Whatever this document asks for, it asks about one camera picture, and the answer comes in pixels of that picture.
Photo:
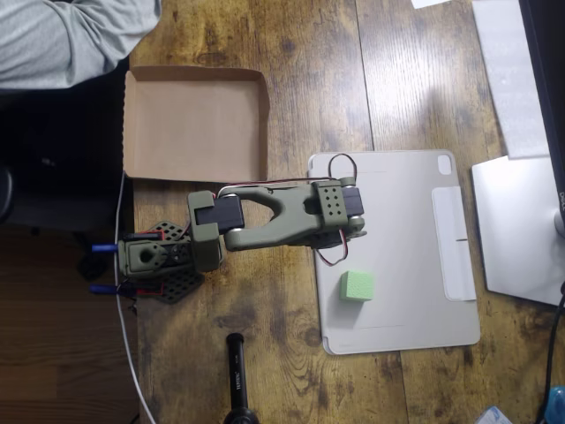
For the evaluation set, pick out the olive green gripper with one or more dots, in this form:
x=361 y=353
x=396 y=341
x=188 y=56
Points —
x=327 y=240

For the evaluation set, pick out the white and blue packet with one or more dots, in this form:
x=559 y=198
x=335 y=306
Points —
x=494 y=417

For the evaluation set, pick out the black computer monitor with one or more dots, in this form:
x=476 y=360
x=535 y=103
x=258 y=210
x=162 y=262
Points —
x=545 y=66

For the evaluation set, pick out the tablet in beige folio case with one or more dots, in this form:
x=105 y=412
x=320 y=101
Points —
x=397 y=274

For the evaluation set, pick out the brown cardboard tray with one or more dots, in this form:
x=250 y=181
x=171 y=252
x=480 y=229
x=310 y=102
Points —
x=194 y=123

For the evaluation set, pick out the silver monitor stand base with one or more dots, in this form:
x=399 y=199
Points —
x=516 y=229

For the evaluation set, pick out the white foam sheet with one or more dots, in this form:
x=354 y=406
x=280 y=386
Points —
x=507 y=79

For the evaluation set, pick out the green foam cube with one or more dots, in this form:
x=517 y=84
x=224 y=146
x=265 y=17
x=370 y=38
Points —
x=357 y=287

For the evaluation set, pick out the person in grey shirt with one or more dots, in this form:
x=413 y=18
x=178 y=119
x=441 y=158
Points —
x=53 y=40

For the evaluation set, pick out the white paper sheet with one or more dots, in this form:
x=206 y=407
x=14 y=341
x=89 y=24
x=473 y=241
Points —
x=428 y=3

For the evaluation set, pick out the blue round object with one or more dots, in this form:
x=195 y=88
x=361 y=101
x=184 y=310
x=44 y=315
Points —
x=557 y=404

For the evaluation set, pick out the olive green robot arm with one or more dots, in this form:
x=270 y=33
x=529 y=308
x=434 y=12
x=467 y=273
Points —
x=282 y=212

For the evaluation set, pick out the dark perforated robot base plate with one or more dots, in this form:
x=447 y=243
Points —
x=181 y=287

